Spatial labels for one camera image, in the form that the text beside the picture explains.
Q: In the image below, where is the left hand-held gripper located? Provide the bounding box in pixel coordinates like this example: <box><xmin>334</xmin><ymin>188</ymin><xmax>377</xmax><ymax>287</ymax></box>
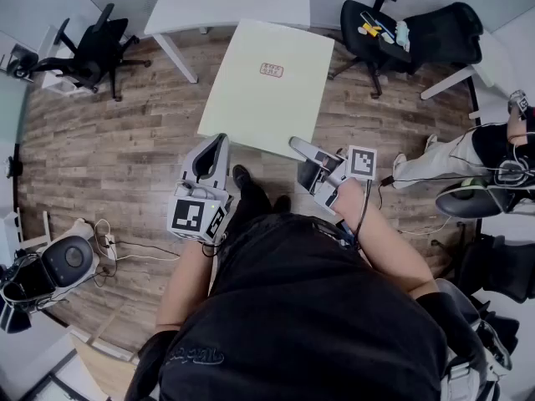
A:
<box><xmin>166</xmin><ymin>133</ymin><xmax>232</xmax><ymax>245</ymax></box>

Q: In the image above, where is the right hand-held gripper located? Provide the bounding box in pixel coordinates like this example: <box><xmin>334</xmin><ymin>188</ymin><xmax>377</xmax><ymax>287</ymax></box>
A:
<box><xmin>289</xmin><ymin>136</ymin><xmax>378</xmax><ymax>216</ymax></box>

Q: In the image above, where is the pale yellow packet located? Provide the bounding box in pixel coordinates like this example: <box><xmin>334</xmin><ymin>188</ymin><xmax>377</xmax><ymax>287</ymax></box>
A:
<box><xmin>196</xmin><ymin>18</ymin><xmax>335</xmax><ymax>161</ymax></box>

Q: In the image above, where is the person's right forearm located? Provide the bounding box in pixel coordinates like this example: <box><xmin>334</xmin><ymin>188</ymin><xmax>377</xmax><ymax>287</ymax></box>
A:
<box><xmin>344</xmin><ymin>213</ymin><xmax>439</xmax><ymax>300</ymax></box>

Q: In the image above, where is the person's left forearm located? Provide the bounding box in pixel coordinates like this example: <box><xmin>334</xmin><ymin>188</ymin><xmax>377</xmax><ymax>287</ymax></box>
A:
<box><xmin>155</xmin><ymin>236</ymin><xmax>212</xmax><ymax>329</ymax></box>

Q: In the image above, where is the person's right hand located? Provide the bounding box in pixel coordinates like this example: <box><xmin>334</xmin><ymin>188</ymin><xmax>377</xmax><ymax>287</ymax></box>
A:
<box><xmin>336</xmin><ymin>178</ymin><xmax>369</xmax><ymax>225</ymax></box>

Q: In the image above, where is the person's left black shoe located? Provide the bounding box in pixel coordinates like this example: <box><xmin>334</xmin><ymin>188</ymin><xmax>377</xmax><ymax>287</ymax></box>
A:
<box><xmin>232</xmin><ymin>164</ymin><xmax>252</xmax><ymax>190</ymax></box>

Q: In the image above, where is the person's black shoe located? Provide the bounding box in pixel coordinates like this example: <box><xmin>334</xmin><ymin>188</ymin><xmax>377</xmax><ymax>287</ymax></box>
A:
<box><xmin>232</xmin><ymin>164</ymin><xmax>252</xmax><ymax>190</ymax></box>
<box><xmin>273</xmin><ymin>194</ymin><xmax>293</xmax><ymax>216</ymax></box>

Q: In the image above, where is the person's right black shoe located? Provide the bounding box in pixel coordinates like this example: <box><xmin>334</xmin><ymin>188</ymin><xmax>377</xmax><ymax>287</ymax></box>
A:
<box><xmin>273</xmin><ymin>194</ymin><xmax>293</xmax><ymax>216</ymax></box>

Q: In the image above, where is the person's left trouser leg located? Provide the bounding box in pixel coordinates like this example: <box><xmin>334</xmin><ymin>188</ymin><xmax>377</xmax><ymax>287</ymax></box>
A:
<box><xmin>236</xmin><ymin>177</ymin><xmax>273</xmax><ymax>236</ymax></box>

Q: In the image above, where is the waist-worn electronics pack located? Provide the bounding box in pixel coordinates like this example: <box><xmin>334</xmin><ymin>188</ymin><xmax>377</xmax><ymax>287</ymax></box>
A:
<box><xmin>334</xmin><ymin>219</ymin><xmax>360</xmax><ymax>250</ymax></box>

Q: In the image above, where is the white power strip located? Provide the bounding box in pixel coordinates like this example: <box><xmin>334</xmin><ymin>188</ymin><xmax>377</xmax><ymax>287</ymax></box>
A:
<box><xmin>94</xmin><ymin>218</ymin><xmax>120</xmax><ymax>262</ymax></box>

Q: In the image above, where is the person's black shirt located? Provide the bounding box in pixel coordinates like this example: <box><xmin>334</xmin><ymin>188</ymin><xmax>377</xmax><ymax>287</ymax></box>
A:
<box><xmin>125</xmin><ymin>213</ymin><xmax>490</xmax><ymax>401</ymax></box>

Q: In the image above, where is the blue pen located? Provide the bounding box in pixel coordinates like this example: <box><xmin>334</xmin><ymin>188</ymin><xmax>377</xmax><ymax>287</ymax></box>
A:
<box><xmin>374</xmin><ymin>19</ymin><xmax>396</xmax><ymax>43</ymax></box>

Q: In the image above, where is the pale green plush toy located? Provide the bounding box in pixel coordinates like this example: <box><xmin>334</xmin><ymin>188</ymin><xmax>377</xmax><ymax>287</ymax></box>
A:
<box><xmin>395</xmin><ymin>20</ymin><xmax>411</xmax><ymax>52</ymax></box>

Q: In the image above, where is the dark round stool seat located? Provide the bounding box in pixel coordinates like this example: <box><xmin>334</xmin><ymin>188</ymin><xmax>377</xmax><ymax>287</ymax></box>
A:
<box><xmin>41</xmin><ymin>235</ymin><xmax>95</xmax><ymax>287</ymax></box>

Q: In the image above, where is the black mesh office chair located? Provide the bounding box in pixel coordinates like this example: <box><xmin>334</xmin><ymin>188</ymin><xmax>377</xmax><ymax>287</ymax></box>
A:
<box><xmin>329</xmin><ymin>0</ymin><xmax>484</xmax><ymax>99</ymax></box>

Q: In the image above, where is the white metal rack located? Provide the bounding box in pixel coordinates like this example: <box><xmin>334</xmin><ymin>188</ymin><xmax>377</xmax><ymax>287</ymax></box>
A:
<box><xmin>0</xmin><ymin>206</ymin><xmax>54</xmax><ymax>252</ymax></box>

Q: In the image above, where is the gray backpack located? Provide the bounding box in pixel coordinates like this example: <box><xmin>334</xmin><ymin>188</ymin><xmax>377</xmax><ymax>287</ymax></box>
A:
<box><xmin>434</xmin><ymin>277</ymin><xmax>519</xmax><ymax>401</ymax></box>

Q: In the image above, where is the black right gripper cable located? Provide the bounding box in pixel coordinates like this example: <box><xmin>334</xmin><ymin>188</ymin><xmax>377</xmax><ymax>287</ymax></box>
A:
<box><xmin>354</xmin><ymin>180</ymin><xmax>374</xmax><ymax>241</ymax></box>

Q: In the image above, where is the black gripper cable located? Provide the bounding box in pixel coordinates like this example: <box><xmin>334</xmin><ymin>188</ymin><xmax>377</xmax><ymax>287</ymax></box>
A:
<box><xmin>200</xmin><ymin>231</ymin><xmax>229</xmax><ymax>259</ymax></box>
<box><xmin>354</xmin><ymin>180</ymin><xmax>374</xmax><ymax>241</ymax></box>

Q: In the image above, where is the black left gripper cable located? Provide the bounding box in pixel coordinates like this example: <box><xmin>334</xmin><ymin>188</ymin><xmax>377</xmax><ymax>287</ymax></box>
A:
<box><xmin>200</xmin><ymin>231</ymin><xmax>229</xmax><ymax>259</ymax></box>

